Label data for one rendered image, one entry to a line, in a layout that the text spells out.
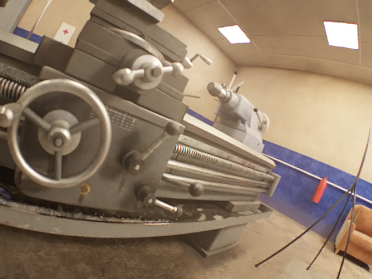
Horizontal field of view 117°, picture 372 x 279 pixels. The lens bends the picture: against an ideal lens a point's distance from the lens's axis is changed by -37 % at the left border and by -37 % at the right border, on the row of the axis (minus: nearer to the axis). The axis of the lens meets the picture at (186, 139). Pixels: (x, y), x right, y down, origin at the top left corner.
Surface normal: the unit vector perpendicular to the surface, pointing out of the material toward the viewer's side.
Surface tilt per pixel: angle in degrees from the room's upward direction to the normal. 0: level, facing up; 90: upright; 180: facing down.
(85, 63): 90
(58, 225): 90
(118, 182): 90
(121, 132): 90
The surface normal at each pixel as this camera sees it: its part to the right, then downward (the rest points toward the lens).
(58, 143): 0.59, 0.30
